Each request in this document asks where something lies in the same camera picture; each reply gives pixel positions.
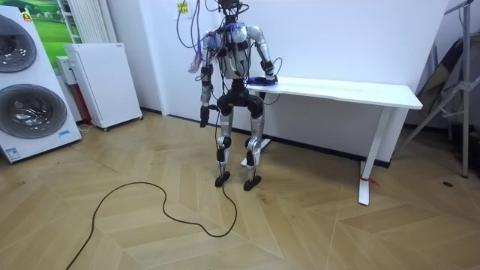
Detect white wall radiator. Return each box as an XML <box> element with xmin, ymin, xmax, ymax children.
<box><xmin>66</xmin><ymin>0</ymin><xmax>118</xmax><ymax>45</ymax></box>

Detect white washing machine tower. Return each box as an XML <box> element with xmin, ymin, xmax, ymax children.
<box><xmin>0</xmin><ymin>4</ymin><xmax>83</xmax><ymax>164</ymax></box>

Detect green landscape wall poster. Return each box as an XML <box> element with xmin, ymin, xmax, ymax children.
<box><xmin>0</xmin><ymin>0</ymin><xmax>82</xmax><ymax>70</ymax></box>

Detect robot body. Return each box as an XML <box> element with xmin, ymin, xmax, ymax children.
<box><xmin>202</xmin><ymin>0</ymin><xmax>263</xmax><ymax>99</ymax></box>

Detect red floor object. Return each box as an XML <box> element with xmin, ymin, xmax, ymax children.
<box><xmin>70</xmin><ymin>83</ymin><xmax>92</xmax><ymax>125</ymax></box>

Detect robot legs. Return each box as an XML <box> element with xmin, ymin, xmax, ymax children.
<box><xmin>214</xmin><ymin>88</ymin><xmax>266</xmax><ymax>192</ymax></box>

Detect dark leaning board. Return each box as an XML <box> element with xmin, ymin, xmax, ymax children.
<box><xmin>415</xmin><ymin>34</ymin><xmax>480</xmax><ymax>131</ymax></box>

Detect red tape strip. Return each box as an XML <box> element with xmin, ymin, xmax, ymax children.
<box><xmin>359</xmin><ymin>175</ymin><xmax>380</xmax><ymax>188</ymax></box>

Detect black floor cable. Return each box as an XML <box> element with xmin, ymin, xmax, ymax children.
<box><xmin>64</xmin><ymin>105</ymin><xmax>239</xmax><ymax>270</ymax></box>

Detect cable bundle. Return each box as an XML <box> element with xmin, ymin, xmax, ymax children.
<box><xmin>175</xmin><ymin>0</ymin><xmax>226</xmax><ymax>74</ymax></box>

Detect small white box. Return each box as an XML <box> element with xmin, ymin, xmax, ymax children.
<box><xmin>55</xmin><ymin>55</ymin><xmax>78</xmax><ymax>86</ymax></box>

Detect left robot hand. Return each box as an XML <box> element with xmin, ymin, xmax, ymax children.
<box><xmin>199</xmin><ymin>104</ymin><xmax>212</xmax><ymax>130</ymax></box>

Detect grey metal tripod stand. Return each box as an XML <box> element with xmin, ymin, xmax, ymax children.
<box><xmin>392</xmin><ymin>0</ymin><xmax>480</xmax><ymax>179</ymax></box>

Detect white desk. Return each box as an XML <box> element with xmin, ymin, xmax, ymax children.
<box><xmin>240</xmin><ymin>76</ymin><xmax>424</xmax><ymax>206</ymax></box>

